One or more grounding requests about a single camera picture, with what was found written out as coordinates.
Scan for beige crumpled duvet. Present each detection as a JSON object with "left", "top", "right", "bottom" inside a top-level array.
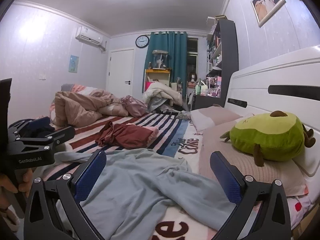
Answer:
[{"left": 50, "top": 84, "right": 129, "bottom": 128}]

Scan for blue wall poster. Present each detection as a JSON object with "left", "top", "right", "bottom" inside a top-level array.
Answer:
[{"left": 68, "top": 55, "right": 79, "bottom": 73}]

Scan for pink ribbed pillow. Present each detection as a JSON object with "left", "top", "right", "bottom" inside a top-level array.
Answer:
[{"left": 199, "top": 121, "right": 309, "bottom": 197}]

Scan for white bed headboard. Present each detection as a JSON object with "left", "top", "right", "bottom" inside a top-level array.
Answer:
[{"left": 225, "top": 46, "right": 319, "bottom": 177}]

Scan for striped fleece bed blanket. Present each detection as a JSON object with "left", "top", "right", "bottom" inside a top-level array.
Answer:
[{"left": 36, "top": 107, "right": 313, "bottom": 228}]

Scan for white bedroom door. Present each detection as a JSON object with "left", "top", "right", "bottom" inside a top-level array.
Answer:
[{"left": 106, "top": 48, "right": 135, "bottom": 98}]

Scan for person's left hand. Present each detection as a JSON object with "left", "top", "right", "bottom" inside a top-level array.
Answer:
[{"left": 0, "top": 167, "right": 34, "bottom": 214}]

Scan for cream blanket pile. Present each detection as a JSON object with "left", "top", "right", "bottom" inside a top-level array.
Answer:
[{"left": 142, "top": 82, "right": 183, "bottom": 112}]

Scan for pink satin bag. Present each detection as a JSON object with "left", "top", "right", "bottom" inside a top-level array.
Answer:
[{"left": 120, "top": 95, "right": 148, "bottom": 118}]

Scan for mannequin head with wig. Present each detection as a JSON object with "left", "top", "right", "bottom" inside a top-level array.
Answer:
[{"left": 188, "top": 72, "right": 197, "bottom": 83}]

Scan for glass display case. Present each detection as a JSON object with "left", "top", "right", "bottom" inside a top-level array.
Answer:
[{"left": 152, "top": 50, "right": 169, "bottom": 69}]

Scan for round black wall clock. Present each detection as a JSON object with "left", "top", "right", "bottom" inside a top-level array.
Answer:
[{"left": 135, "top": 35, "right": 150, "bottom": 49}]

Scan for green avocado plush toy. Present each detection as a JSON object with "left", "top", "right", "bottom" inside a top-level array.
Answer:
[{"left": 220, "top": 111, "right": 316, "bottom": 167}]

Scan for dark red folded garment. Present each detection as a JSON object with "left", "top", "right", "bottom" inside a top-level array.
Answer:
[{"left": 95, "top": 121, "right": 159, "bottom": 150}]

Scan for dark tall bookshelf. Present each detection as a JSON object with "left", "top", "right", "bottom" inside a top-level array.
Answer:
[{"left": 191, "top": 15, "right": 239, "bottom": 110}]

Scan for dark navy clothing pile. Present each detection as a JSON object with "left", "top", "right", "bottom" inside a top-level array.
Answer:
[{"left": 8, "top": 116, "right": 55, "bottom": 138}]

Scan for white wall air conditioner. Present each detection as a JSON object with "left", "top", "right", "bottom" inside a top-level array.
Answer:
[{"left": 75, "top": 26, "right": 107, "bottom": 52}]

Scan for yellow small shelf unit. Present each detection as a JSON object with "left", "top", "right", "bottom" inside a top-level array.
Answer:
[{"left": 144, "top": 68, "right": 171, "bottom": 91}]

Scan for light blue sweater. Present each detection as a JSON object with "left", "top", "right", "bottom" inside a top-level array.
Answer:
[{"left": 53, "top": 147, "right": 237, "bottom": 240}]

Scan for framed wall photo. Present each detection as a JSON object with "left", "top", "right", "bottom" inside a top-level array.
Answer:
[{"left": 251, "top": 0, "right": 286, "bottom": 28}]

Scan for teal window curtain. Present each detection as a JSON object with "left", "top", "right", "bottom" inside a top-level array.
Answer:
[{"left": 144, "top": 31, "right": 188, "bottom": 98}]

